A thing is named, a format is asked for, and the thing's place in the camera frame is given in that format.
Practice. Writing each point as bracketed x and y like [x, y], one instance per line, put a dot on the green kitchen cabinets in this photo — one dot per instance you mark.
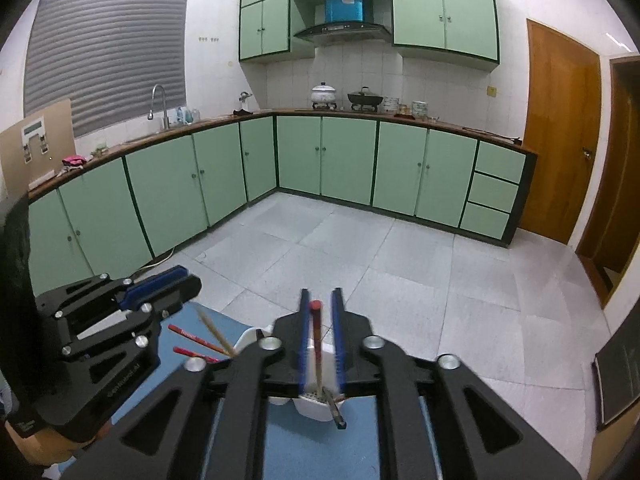
[165, 195]
[450, 10]

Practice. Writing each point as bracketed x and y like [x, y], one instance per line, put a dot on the blue tablecloth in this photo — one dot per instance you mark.
[320, 450]

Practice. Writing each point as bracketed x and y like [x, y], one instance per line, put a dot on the wooden door in doorway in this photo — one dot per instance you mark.
[620, 185]

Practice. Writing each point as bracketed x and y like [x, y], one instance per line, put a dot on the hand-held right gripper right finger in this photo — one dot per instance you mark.
[338, 345]

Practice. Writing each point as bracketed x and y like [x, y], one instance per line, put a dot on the metal sink faucet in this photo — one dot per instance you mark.
[164, 112]

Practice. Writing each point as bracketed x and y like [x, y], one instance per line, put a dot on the white chopstick holder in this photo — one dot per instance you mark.
[248, 338]
[312, 407]

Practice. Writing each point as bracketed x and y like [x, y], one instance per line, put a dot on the red orange bamboo chopstick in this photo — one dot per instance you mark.
[197, 355]

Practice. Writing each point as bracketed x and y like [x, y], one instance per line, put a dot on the black chopstick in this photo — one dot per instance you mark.
[336, 410]

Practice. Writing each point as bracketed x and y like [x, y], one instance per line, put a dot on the metal kettle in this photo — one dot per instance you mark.
[245, 102]

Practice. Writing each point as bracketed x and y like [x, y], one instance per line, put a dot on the black glass cabinet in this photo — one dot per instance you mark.
[617, 385]

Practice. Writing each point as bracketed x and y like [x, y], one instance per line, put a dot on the clear plastic containers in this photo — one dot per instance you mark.
[186, 116]

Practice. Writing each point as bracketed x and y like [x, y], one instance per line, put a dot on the grey window blind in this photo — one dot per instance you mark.
[105, 50]

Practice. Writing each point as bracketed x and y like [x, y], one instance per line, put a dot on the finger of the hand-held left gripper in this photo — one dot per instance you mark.
[150, 288]
[175, 296]

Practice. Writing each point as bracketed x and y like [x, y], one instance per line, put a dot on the red striped bamboo chopstick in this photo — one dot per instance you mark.
[315, 325]

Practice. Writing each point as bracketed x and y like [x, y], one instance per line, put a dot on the green upper kitchen cabinets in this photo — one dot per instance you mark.
[450, 10]

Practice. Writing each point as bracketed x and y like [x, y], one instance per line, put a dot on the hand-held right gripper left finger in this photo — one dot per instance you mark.
[303, 345]

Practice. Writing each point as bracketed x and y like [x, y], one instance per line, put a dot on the range hood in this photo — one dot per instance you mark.
[345, 30]

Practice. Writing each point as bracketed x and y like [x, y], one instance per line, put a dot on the black wok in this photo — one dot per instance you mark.
[365, 98]

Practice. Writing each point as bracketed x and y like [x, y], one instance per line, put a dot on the cardboard sheet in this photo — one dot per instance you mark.
[55, 130]

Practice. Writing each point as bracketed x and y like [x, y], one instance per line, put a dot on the person's dark clothing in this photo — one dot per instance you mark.
[15, 285]

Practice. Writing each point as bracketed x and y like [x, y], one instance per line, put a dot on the red pencil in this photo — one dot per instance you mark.
[197, 338]

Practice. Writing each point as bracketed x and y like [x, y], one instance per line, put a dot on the white cooking pot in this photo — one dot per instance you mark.
[323, 95]

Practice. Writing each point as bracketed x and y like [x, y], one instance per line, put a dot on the green lower kitchen cabinets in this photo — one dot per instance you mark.
[165, 195]

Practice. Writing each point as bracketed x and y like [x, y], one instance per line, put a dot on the tan wooden pencil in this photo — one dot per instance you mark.
[216, 332]

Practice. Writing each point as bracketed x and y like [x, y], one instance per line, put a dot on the red cloth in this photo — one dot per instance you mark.
[73, 161]

